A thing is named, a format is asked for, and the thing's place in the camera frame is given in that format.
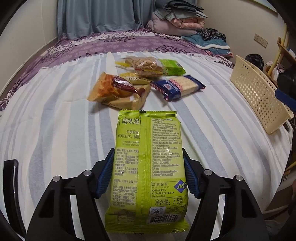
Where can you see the wall power socket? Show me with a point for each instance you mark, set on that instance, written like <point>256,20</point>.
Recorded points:
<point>260,40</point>

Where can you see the blue saltine cracker pack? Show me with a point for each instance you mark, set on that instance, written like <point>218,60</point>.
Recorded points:
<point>177,87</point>

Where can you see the stack of folded quilts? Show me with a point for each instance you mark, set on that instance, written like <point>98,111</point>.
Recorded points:
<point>177,18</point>

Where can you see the purple floral bed sheet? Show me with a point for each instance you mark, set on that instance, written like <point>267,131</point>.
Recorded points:
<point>142,40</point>

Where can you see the bamboo wooden shelf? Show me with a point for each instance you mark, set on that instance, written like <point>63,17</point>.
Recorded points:
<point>282,53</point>

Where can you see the clear bag of crackers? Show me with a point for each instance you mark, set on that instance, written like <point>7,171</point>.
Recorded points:
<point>145,65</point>

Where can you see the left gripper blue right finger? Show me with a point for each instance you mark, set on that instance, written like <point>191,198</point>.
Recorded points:
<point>193,170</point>

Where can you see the striped white blue sheet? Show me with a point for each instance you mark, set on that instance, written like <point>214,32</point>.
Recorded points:
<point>51,128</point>

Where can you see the yellow bibizan biscuit packet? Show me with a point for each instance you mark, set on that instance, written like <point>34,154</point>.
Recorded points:
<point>135,79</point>

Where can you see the framed wall picture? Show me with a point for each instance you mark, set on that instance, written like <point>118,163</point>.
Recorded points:
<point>265,4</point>

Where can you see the blue folded blanket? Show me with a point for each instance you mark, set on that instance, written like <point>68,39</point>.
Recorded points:
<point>215,46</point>

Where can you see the blue-grey curtain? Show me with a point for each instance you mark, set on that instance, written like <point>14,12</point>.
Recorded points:
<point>79,18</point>

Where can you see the tan waffle snack bag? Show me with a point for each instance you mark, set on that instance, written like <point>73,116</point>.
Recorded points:
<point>117,92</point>

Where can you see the leopard print cloth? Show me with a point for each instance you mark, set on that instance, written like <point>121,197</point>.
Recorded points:
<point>208,34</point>

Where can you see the black backpack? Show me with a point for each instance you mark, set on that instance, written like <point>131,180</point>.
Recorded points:
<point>256,60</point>

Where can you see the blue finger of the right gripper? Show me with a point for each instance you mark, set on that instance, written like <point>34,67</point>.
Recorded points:
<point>286,99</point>

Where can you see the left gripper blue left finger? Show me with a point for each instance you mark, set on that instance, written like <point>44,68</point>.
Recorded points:
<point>104,170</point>

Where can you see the large green seaweed snack bag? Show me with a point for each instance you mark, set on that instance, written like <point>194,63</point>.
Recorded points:
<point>148,185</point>

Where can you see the small green wafer pack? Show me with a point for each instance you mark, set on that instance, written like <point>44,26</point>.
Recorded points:
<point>172,67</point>

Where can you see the clear yellow pastry packet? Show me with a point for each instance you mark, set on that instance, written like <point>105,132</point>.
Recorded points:
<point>123,64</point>

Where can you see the cream perforated plastic basket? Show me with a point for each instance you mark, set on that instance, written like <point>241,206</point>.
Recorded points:
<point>259,91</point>

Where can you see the pink cloth on shelf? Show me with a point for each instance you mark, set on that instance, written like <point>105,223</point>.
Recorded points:
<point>279,68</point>

